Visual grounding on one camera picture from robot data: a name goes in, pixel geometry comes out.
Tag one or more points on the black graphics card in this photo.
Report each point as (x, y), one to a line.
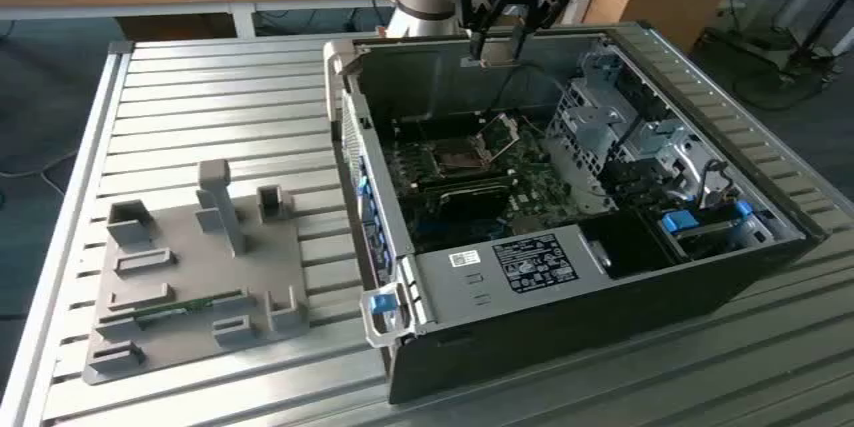
(474, 202)

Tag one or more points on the metal drive cage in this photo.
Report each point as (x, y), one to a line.
(590, 122)

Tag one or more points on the green motherboard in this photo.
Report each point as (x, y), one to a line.
(540, 182)

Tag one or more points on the hard disk in blue carrier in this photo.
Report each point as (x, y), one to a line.
(680, 222)

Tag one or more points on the green RAM stick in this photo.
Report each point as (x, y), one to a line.
(175, 308)

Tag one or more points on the silver CPU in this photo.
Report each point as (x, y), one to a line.
(499, 54)

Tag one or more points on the grey parts rack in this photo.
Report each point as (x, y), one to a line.
(180, 247)

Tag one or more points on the grey power supply unit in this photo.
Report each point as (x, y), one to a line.
(460, 292)

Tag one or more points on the black PC case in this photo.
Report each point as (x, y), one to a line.
(600, 337)

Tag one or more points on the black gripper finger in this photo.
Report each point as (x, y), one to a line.
(547, 12)
(476, 7)

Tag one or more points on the CPU socket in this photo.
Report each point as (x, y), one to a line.
(460, 157)

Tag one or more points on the blue case latch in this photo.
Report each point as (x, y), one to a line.
(382, 304)

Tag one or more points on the blue card retainer strip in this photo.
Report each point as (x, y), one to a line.
(363, 186)

